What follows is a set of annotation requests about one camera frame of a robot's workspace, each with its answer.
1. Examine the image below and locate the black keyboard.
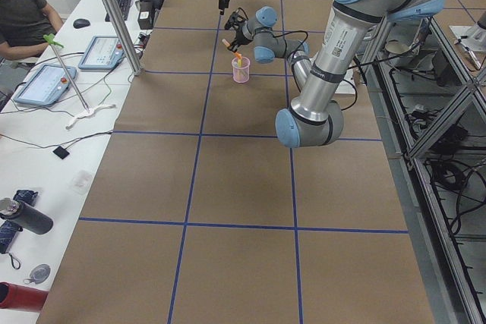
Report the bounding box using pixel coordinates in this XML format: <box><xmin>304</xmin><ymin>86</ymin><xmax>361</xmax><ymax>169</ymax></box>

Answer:
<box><xmin>104</xmin><ymin>0</ymin><xmax>135</xmax><ymax>22</ymax></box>

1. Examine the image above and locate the red bottle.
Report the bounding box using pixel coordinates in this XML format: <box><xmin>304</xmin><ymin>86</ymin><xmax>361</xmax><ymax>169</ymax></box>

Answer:
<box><xmin>1</xmin><ymin>282</ymin><xmax>49</xmax><ymax>313</ymax></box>

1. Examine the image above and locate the seated person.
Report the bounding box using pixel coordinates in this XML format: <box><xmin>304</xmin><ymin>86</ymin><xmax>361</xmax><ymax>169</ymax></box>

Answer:
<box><xmin>1</xmin><ymin>0</ymin><xmax>63</xmax><ymax>61</ymax></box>

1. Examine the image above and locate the black water bottle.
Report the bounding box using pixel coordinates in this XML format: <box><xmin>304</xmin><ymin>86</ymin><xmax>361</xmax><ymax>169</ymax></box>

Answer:
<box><xmin>1</xmin><ymin>198</ymin><xmax>53</xmax><ymax>235</ymax></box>

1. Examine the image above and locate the far teach pendant tablet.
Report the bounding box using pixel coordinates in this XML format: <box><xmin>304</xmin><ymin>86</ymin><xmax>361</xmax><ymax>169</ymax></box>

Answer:
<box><xmin>77</xmin><ymin>36</ymin><xmax>125</xmax><ymax>71</ymax></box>

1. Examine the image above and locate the teach pendant tablet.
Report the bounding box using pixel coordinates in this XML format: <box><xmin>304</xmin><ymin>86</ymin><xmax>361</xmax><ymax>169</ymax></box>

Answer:
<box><xmin>13</xmin><ymin>64</ymin><xmax>70</xmax><ymax>106</ymax></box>
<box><xmin>77</xmin><ymin>36</ymin><xmax>125</xmax><ymax>71</ymax></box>

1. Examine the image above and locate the small black square device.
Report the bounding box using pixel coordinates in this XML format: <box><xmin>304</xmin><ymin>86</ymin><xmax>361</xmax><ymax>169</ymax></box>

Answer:
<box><xmin>52</xmin><ymin>146</ymin><xmax>70</xmax><ymax>159</ymax></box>

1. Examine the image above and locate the metal rod with green clip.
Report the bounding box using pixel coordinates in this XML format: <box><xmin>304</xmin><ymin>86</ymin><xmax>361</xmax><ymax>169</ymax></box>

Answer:
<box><xmin>43</xmin><ymin>33</ymin><xmax>92</xmax><ymax>119</ymax></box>

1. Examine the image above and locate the orange highlighter pen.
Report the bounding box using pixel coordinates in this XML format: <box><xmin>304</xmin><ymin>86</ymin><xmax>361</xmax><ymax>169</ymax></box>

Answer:
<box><xmin>222</xmin><ymin>39</ymin><xmax>242</xmax><ymax>68</ymax></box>

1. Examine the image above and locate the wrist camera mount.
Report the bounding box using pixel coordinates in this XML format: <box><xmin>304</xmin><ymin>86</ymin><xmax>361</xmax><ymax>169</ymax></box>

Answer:
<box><xmin>224</xmin><ymin>8</ymin><xmax>248</xmax><ymax>31</ymax></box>

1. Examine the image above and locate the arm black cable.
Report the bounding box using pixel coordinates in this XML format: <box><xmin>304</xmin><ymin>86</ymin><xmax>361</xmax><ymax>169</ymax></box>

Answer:
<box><xmin>273</xmin><ymin>30</ymin><xmax>360</xmax><ymax>112</ymax></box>

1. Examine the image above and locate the black computer mouse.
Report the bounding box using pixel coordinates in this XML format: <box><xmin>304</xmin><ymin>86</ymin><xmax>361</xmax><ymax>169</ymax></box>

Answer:
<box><xmin>73</xmin><ymin>18</ymin><xmax>90</xmax><ymax>29</ymax></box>

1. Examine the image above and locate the near teach pendant tablet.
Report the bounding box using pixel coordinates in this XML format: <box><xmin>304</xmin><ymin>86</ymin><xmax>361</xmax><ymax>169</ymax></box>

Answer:
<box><xmin>13</xmin><ymin>64</ymin><xmax>70</xmax><ymax>106</ymax></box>

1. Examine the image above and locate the blue folded umbrella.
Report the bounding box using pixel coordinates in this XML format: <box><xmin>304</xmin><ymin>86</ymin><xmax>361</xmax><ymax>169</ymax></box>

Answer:
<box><xmin>0</xmin><ymin>190</ymin><xmax>38</xmax><ymax>254</ymax></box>

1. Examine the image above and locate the black box with label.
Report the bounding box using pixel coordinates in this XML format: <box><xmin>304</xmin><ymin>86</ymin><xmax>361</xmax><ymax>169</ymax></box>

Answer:
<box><xmin>137</xmin><ymin>0</ymin><xmax>162</xmax><ymax>30</ymax></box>

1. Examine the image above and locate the pink mesh pen holder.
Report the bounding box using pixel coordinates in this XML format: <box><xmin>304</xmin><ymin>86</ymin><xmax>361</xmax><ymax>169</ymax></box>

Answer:
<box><xmin>232</xmin><ymin>57</ymin><xmax>251</xmax><ymax>83</ymax></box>

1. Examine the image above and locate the aluminium frame post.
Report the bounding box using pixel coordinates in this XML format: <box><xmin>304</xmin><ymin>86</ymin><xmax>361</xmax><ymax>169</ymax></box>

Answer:
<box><xmin>102</xmin><ymin>0</ymin><xmax>142</xmax><ymax>76</ymax></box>

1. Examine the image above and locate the round metal keychain tag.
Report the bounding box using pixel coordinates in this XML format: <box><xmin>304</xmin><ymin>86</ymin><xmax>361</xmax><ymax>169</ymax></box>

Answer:
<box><xmin>28</xmin><ymin>264</ymin><xmax>51</xmax><ymax>285</ymax></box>

